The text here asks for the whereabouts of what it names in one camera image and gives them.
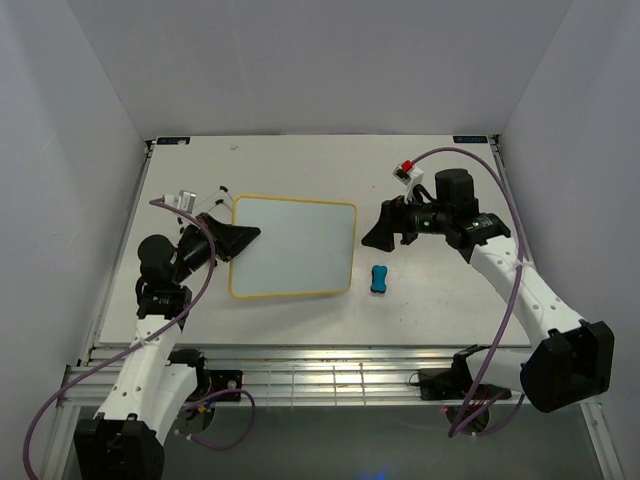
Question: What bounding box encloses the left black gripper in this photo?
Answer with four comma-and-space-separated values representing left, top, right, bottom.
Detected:
172, 213, 260, 284

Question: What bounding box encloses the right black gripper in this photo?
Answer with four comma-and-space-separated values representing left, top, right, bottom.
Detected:
360, 187, 450, 252

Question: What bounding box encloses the blue whiteboard eraser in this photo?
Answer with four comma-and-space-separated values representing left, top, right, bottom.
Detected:
370, 265, 388, 294

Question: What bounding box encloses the yellow framed whiteboard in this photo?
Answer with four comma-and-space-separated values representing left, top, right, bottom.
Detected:
229, 195, 357, 299

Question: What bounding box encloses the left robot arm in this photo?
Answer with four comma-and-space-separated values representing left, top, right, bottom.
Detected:
74, 213, 261, 479

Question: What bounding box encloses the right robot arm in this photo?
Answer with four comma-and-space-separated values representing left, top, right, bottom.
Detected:
362, 163, 615, 413

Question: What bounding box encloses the right blue table label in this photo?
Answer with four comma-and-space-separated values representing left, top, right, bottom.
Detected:
453, 135, 489, 144

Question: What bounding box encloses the blue table label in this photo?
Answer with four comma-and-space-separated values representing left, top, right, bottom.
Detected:
453, 135, 489, 144
156, 137, 191, 146

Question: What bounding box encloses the left blue table label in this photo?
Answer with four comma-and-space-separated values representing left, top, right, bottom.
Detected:
156, 137, 191, 146

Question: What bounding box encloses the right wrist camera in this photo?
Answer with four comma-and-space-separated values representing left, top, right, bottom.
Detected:
392, 160, 424, 204

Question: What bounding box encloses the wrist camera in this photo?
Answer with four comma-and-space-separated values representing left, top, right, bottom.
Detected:
392, 160, 424, 204
163, 190, 197, 214

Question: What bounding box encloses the black wire whiteboard stand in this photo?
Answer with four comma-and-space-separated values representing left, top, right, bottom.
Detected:
194, 185, 234, 223

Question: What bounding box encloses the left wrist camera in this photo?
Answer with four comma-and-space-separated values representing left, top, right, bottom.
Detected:
163, 190, 197, 214

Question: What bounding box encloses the aluminium rail frame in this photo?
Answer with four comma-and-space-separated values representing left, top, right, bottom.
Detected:
39, 134, 626, 480

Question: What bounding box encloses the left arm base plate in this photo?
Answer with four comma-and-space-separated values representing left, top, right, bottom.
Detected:
205, 370, 244, 402

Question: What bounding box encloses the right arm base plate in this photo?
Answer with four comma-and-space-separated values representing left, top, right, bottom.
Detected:
407, 368, 504, 402

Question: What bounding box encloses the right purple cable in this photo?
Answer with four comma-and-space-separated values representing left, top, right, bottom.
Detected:
412, 146, 529, 439

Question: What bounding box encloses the purple cable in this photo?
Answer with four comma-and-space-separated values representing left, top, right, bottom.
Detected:
412, 146, 529, 439
23, 198, 256, 480

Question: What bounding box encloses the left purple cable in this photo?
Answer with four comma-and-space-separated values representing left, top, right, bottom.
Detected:
23, 198, 256, 480

